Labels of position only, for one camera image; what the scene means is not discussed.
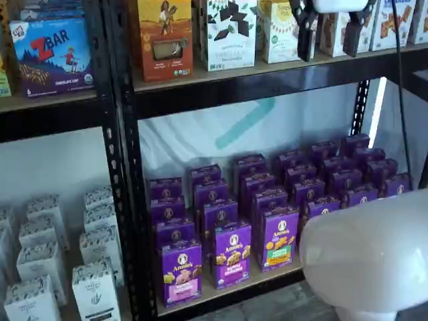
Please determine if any orange pretzel crackers cheddar box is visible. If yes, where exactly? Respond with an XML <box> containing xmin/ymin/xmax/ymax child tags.
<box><xmin>318</xmin><ymin>11</ymin><xmax>372</xmax><ymax>58</ymax></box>

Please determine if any purple Annie's box pink patch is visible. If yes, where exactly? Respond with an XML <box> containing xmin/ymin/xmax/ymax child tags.
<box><xmin>161</xmin><ymin>239</ymin><xmax>203</xmax><ymax>308</ymax></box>

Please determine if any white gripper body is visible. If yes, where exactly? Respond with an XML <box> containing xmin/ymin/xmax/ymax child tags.
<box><xmin>314</xmin><ymin>0</ymin><xmax>368</xmax><ymax>14</ymax></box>

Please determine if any white small cartons group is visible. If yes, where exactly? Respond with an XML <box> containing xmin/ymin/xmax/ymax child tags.
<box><xmin>0</xmin><ymin>0</ymin><xmax>118</xmax><ymax>321</ymax></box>

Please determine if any purple Annie's chocolate chip grahams box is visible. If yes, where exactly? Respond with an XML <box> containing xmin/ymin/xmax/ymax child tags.
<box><xmin>213</xmin><ymin>220</ymin><xmax>252</xmax><ymax>290</ymax></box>

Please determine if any blue Z Bar box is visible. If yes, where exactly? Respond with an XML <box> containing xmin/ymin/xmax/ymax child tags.
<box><xmin>9</xmin><ymin>18</ymin><xmax>95</xmax><ymax>98</ymax></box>

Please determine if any black metal shelving rack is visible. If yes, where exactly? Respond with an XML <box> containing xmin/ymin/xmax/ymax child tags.
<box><xmin>110</xmin><ymin>0</ymin><xmax>428</xmax><ymax>321</ymax></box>

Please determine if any orange Revival snack box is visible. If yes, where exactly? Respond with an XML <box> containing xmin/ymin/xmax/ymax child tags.
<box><xmin>136</xmin><ymin>0</ymin><xmax>194</xmax><ymax>83</ymax></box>

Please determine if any blue snack box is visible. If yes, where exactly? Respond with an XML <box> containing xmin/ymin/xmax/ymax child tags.
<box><xmin>19</xmin><ymin>0</ymin><xmax>84</xmax><ymax>21</ymax></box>

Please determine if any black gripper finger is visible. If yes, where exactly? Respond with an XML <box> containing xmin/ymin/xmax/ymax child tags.
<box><xmin>289</xmin><ymin>0</ymin><xmax>318</xmax><ymax>63</ymax></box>
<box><xmin>342</xmin><ymin>0</ymin><xmax>378</xmax><ymax>58</ymax></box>

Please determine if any Simple Mills granola bar box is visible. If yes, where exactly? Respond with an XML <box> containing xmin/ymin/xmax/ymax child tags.
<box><xmin>258</xmin><ymin>0</ymin><xmax>317</xmax><ymax>64</ymax></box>

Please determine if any Simple Mills dark thins box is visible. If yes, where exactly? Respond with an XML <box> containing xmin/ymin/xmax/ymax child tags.
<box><xmin>203</xmin><ymin>0</ymin><xmax>257</xmax><ymax>72</ymax></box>

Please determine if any white carton box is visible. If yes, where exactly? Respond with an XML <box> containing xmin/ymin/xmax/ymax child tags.
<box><xmin>83</xmin><ymin>186</ymin><xmax>115</xmax><ymax>210</ymax></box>
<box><xmin>72</xmin><ymin>259</ymin><xmax>120</xmax><ymax>321</ymax></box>
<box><xmin>0</xmin><ymin>206</ymin><xmax>17</xmax><ymax>235</ymax></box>
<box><xmin>15</xmin><ymin>242</ymin><xmax>67</xmax><ymax>306</ymax></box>
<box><xmin>79</xmin><ymin>227</ymin><xmax>124</xmax><ymax>285</ymax></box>
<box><xmin>4</xmin><ymin>276</ymin><xmax>62</xmax><ymax>321</ymax></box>
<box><xmin>83</xmin><ymin>203</ymin><xmax>117</xmax><ymax>235</ymax></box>
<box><xmin>19</xmin><ymin>217</ymin><xmax>58</xmax><ymax>249</ymax></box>
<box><xmin>26</xmin><ymin>195</ymin><xmax>62</xmax><ymax>222</ymax></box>

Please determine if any purple Annie's hidden veggies box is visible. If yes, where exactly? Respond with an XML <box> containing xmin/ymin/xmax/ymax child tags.
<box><xmin>261</xmin><ymin>206</ymin><xmax>300</xmax><ymax>272</ymax></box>

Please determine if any white snack box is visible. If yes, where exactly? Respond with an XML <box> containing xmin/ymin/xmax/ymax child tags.
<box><xmin>409</xmin><ymin>0</ymin><xmax>428</xmax><ymax>45</ymax></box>

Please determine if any blue sea salt crackers box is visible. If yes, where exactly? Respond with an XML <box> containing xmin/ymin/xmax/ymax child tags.
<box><xmin>368</xmin><ymin>0</ymin><xmax>417</xmax><ymax>52</ymax></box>

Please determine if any yellow Bobo's box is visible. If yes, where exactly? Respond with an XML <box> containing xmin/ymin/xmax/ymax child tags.
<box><xmin>0</xmin><ymin>0</ymin><xmax>13</xmax><ymax>98</ymax></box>

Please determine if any purple Annie's box yellow patch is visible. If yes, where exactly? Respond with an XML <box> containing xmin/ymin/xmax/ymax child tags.
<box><xmin>302</xmin><ymin>195</ymin><xmax>342</xmax><ymax>223</ymax></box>

